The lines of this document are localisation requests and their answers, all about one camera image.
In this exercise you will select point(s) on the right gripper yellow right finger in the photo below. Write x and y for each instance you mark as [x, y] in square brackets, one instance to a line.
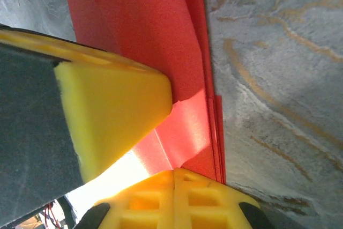
[211, 207]

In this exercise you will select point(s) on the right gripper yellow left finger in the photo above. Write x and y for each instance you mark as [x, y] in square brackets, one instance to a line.
[144, 207]

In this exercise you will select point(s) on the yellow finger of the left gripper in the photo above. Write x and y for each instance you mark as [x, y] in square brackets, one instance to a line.
[107, 100]

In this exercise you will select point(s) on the red square paper sheet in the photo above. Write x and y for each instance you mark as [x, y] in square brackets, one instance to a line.
[150, 25]

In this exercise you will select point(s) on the tan oblong pad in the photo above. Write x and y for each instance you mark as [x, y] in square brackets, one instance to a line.
[29, 222]

